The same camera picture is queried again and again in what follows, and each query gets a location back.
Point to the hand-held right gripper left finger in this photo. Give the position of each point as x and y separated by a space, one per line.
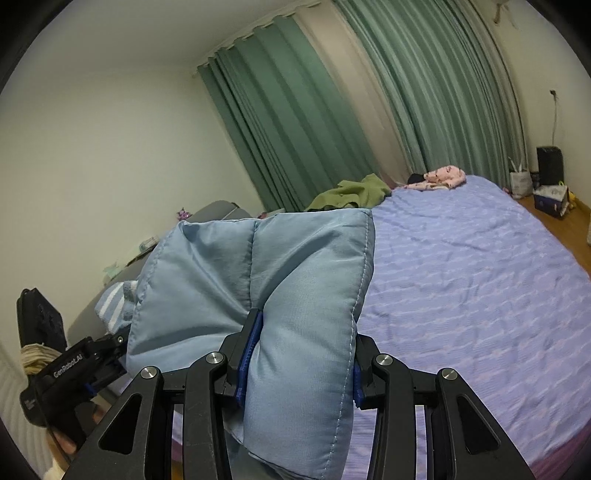
249 353

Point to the black floor heater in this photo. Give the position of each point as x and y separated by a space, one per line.
550 164

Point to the light green curtain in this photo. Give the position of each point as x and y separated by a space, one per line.
438 83

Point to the beige sheer curtain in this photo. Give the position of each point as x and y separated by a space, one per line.
364 101

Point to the olive green garment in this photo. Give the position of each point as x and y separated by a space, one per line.
355 191

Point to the person's left hand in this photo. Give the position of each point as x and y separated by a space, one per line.
67 445

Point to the blue cardboard box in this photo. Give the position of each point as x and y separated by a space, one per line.
550 199

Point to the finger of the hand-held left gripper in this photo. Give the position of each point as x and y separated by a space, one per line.
111 364

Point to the pink patterned garment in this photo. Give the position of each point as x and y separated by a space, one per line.
441 177

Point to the small black garment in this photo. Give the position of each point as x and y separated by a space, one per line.
417 177

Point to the light blue padded pants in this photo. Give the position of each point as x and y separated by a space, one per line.
300 300

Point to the dark green curtain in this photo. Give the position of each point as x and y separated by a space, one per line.
286 120

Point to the white ribbed panel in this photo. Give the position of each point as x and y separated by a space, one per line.
14 415

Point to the bed with purple sheet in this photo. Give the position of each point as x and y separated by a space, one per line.
461 286

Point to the purple toy figure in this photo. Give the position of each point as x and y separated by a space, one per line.
184 214

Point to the white tote bag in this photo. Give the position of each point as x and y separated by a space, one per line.
521 182

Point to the grey padded headboard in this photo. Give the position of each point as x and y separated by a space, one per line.
219 212

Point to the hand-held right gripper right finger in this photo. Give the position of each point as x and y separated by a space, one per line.
359 385

